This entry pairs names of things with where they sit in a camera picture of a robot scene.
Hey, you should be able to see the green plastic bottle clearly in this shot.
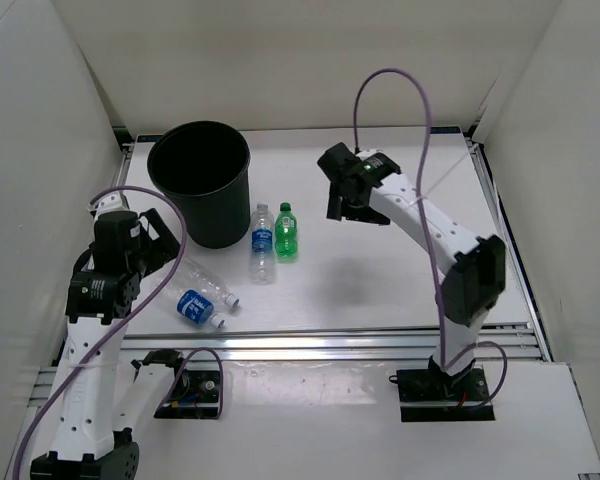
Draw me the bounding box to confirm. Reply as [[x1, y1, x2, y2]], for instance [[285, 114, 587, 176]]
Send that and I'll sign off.
[[274, 202, 298, 262]]

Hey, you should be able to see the clear bottle blue label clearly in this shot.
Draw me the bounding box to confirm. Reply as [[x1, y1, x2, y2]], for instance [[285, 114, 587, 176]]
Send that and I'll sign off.
[[250, 203, 275, 284]]

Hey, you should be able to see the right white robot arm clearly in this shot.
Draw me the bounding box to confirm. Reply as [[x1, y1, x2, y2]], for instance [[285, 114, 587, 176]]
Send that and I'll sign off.
[[317, 143, 506, 400]]

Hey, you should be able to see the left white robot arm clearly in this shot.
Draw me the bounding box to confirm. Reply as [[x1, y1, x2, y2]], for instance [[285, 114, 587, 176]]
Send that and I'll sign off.
[[12, 187, 186, 479]]

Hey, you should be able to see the black plastic bin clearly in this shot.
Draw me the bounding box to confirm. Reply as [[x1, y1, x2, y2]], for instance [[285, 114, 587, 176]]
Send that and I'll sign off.
[[147, 121, 251, 249]]

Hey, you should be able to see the clear bottle without label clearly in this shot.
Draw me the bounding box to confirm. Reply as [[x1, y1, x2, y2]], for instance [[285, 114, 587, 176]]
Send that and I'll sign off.
[[168, 257, 240, 310]]

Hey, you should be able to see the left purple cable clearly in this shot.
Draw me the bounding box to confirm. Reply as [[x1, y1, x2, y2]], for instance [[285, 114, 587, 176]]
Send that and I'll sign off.
[[10, 186, 225, 480]]

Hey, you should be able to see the purple cable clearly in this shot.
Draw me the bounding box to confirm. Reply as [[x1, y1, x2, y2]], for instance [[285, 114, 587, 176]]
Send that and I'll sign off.
[[10, 186, 225, 480], [354, 68, 509, 409]]

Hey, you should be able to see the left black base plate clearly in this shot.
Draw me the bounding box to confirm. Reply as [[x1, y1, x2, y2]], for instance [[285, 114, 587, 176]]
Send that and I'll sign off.
[[154, 370, 222, 420]]

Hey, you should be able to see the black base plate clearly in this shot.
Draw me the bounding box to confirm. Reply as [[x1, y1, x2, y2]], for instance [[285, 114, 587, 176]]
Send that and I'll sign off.
[[154, 370, 222, 420], [388, 368, 495, 423]]

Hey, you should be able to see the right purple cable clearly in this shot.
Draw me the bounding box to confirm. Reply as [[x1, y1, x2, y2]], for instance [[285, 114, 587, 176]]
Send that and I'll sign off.
[[354, 68, 509, 409]]

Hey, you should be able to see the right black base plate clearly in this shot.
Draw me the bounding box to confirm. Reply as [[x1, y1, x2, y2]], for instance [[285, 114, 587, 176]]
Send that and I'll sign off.
[[388, 368, 495, 423]]

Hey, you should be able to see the aluminium frame rail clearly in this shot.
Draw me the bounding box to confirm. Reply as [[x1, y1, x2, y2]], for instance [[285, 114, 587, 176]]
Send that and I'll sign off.
[[29, 324, 551, 406]]

